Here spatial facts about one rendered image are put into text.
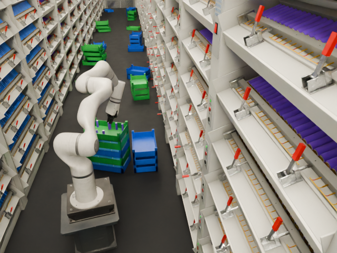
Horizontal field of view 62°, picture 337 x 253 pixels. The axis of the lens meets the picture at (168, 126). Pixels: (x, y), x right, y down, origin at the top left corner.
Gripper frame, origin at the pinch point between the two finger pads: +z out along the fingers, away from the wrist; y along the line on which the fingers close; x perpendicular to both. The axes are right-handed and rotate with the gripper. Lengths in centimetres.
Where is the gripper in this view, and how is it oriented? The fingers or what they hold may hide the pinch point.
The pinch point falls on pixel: (110, 120)
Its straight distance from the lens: 220.9
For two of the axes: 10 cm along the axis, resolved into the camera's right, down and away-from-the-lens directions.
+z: -2.9, 9.4, 2.1
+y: 7.4, 3.5, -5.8
